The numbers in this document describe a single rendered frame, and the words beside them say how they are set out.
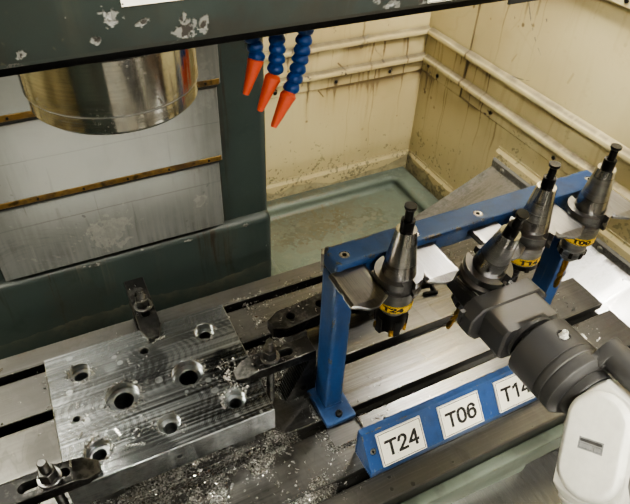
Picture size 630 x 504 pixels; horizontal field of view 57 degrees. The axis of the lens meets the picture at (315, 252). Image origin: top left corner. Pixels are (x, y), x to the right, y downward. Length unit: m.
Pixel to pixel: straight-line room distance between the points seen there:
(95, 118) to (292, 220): 1.34
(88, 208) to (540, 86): 1.05
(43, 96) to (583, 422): 0.60
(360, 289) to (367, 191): 1.25
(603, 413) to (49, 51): 0.58
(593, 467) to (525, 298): 0.22
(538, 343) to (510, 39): 1.02
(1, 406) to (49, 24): 0.81
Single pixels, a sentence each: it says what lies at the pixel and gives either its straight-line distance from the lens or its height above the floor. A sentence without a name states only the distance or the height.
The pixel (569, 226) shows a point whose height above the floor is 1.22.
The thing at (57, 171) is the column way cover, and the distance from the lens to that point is 1.15.
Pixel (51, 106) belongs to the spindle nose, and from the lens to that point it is 0.55.
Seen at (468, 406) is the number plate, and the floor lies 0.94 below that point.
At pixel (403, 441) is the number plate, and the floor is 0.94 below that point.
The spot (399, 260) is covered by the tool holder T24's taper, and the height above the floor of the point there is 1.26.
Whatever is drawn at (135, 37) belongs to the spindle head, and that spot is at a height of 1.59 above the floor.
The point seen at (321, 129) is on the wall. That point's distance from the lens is 1.80.
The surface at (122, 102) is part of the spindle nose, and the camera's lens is 0.53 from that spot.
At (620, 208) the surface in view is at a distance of 0.98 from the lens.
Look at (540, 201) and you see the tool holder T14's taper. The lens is 0.83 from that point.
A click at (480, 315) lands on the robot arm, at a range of 0.74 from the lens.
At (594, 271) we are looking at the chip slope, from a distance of 1.47.
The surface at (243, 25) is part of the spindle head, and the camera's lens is 0.39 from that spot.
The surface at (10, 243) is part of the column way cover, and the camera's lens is 1.24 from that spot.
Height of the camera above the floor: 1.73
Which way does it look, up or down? 42 degrees down
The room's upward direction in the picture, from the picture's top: 3 degrees clockwise
